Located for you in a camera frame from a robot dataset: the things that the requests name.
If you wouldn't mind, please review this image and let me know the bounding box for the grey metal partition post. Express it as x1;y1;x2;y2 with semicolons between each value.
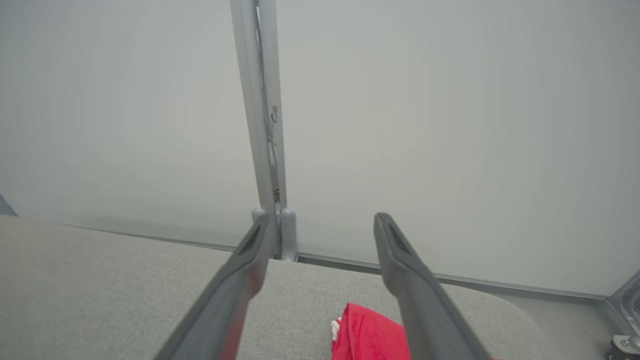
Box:
230;0;298;262

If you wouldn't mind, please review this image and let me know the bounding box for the grey metal corner post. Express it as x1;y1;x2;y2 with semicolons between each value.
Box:
605;270;640;360

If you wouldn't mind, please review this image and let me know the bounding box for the grey partition base rail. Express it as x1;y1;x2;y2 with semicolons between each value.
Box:
60;223;611;301

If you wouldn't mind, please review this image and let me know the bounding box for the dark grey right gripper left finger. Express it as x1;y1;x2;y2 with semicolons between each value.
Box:
154;212;275;360

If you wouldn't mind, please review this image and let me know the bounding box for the grey fabric sofa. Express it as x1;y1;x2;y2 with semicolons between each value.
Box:
0;215;563;360

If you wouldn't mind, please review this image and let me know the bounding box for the red and white jersey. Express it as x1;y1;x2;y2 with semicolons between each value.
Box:
330;302;412;360

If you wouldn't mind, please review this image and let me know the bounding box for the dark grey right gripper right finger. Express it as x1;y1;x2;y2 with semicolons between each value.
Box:
373;212;492;360

